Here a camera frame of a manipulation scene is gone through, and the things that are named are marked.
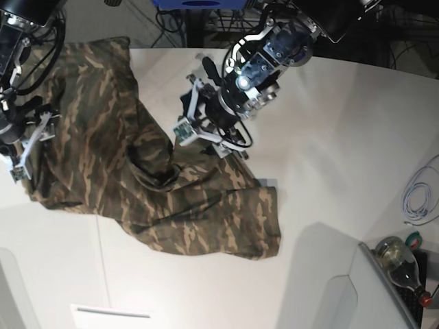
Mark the green tape roll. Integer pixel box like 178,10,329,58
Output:
405,231,423,251

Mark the white label plate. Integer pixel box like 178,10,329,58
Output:
71,304,159,329

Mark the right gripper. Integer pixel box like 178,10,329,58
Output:
1,104,60,183

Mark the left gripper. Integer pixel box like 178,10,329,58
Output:
172,75,253,160

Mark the blue box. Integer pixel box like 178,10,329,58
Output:
152,0,247,10

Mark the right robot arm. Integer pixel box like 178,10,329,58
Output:
1,1,66,182

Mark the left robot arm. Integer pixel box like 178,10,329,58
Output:
173,1,378,158

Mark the white coiled cable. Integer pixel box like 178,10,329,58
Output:
401,158,439,226

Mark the clear plastic bottle red cap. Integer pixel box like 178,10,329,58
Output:
375,236,432,308

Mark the camouflage t-shirt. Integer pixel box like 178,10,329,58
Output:
23,37,281,260

